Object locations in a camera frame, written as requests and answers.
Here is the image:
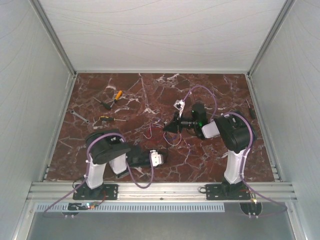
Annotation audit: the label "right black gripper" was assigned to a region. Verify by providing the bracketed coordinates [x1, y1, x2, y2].
[162, 110, 197, 135]

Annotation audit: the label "red wire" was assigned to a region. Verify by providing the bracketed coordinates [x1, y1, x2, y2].
[143, 122, 168, 142]

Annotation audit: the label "black zip tie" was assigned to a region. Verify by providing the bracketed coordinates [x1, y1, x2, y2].
[163, 131, 169, 164]

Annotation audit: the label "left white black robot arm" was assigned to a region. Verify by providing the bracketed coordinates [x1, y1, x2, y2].
[84, 128, 168, 199]

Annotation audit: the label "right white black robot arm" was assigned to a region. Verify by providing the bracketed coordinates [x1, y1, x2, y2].
[163, 100, 256, 199]

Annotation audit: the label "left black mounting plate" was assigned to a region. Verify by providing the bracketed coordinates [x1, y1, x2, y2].
[72, 183, 119, 201]

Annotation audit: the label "black mounting plate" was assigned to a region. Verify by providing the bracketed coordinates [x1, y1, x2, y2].
[205, 182, 251, 201]
[72, 183, 119, 201]

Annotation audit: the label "black yellow phillips screwdriver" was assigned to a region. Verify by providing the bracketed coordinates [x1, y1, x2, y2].
[99, 116, 126, 122]

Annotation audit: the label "black screwdriver at right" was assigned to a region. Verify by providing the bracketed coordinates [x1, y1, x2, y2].
[246, 100, 256, 120]

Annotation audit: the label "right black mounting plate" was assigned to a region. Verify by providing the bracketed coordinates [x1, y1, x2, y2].
[205, 182, 251, 201]

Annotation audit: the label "silver ratchet wrench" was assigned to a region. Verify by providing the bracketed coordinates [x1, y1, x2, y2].
[70, 110, 90, 124]

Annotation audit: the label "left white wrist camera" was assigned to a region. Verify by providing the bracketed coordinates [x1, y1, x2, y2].
[149, 150, 164, 167]

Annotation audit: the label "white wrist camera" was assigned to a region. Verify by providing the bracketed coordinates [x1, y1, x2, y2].
[173, 99, 185, 116]
[149, 150, 164, 167]

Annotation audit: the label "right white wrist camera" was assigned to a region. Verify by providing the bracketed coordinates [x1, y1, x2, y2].
[173, 99, 185, 116]

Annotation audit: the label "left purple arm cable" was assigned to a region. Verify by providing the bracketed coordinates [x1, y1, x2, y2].
[42, 132, 156, 218]

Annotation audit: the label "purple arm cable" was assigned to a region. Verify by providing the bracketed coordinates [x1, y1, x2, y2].
[182, 84, 289, 218]
[42, 132, 156, 218]

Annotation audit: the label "yellow handle flat screwdriver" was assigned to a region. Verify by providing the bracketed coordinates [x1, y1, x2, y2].
[110, 90, 123, 108]

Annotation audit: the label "black handle screwdriver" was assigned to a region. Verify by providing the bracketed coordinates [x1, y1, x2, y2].
[93, 97, 112, 110]

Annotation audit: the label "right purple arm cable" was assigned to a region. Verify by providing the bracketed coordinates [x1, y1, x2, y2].
[182, 84, 289, 218]

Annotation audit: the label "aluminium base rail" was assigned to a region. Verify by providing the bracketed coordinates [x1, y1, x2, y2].
[26, 181, 297, 203]

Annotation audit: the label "grey slotted cable duct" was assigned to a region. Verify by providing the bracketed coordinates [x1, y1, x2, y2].
[35, 202, 225, 213]

